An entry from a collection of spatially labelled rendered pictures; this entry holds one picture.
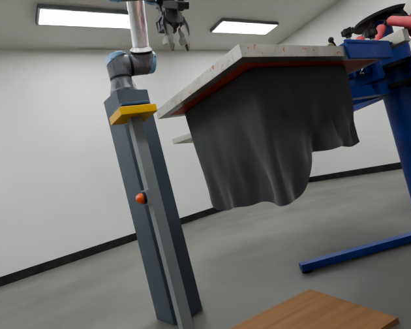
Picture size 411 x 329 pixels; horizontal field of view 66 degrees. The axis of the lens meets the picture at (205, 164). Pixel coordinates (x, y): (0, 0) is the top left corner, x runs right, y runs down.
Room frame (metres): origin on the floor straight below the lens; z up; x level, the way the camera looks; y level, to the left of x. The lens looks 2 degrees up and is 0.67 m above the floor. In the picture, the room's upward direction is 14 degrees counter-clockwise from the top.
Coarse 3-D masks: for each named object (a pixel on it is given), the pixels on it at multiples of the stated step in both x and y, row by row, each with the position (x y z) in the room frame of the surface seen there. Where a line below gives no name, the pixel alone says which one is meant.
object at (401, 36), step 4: (396, 32) 1.24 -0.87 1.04; (400, 32) 1.23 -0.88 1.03; (404, 32) 1.24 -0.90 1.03; (388, 36) 1.27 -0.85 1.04; (392, 36) 1.26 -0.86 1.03; (396, 36) 1.25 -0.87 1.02; (400, 36) 1.24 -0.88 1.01; (404, 36) 1.23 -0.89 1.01; (408, 36) 1.25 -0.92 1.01; (392, 40) 1.26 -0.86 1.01; (396, 40) 1.25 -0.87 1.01; (400, 40) 1.24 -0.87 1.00; (404, 40) 1.23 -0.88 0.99; (408, 40) 1.25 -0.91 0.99; (392, 44) 1.27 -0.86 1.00; (396, 44) 1.26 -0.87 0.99; (400, 44) 1.27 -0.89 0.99; (392, 48) 1.30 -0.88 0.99
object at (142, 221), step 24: (120, 96) 1.57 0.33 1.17; (144, 96) 1.65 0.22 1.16; (120, 144) 1.64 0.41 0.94; (120, 168) 1.69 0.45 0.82; (168, 192) 1.65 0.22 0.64; (144, 216) 1.58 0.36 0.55; (168, 216) 1.63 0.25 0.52; (144, 240) 1.63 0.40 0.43; (144, 264) 1.69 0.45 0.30; (168, 288) 1.57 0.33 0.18; (192, 288) 1.65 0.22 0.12; (168, 312) 1.58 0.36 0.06; (192, 312) 1.63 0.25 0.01
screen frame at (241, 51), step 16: (240, 48) 0.83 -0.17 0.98; (256, 48) 0.86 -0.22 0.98; (272, 48) 0.89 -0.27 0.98; (288, 48) 0.93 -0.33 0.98; (304, 48) 0.97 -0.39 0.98; (320, 48) 1.01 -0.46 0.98; (336, 48) 1.06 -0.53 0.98; (224, 64) 0.89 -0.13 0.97; (240, 64) 0.88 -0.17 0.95; (368, 64) 1.30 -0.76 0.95; (208, 80) 0.97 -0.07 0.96; (176, 96) 1.15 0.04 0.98; (192, 96) 1.09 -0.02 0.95; (160, 112) 1.28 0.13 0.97
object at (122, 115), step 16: (128, 112) 1.01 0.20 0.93; (144, 112) 1.04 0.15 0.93; (144, 144) 1.07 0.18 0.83; (144, 160) 1.06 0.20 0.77; (144, 176) 1.06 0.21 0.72; (160, 208) 1.07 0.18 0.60; (160, 224) 1.06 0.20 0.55; (160, 240) 1.06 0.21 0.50; (160, 256) 1.09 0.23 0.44; (176, 272) 1.07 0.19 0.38; (176, 288) 1.06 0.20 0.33; (176, 304) 1.06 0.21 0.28
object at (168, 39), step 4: (168, 24) 1.09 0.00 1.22; (168, 28) 1.09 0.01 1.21; (172, 28) 1.10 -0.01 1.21; (168, 32) 1.09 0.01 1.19; (172, 32) 1.10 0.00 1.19; (164, 36) 1.12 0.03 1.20; (168, 36) 1.08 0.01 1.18; (172, 36) 1.09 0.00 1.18; (164, 40) 1.12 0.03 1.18; (168, 40) 1.09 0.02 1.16; (172, 40) 1.09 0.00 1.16; (164, 44) 1.12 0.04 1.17; (168, 44) 1.09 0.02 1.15; (172, 44) 1.09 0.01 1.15; (172, 48) 1.10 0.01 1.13
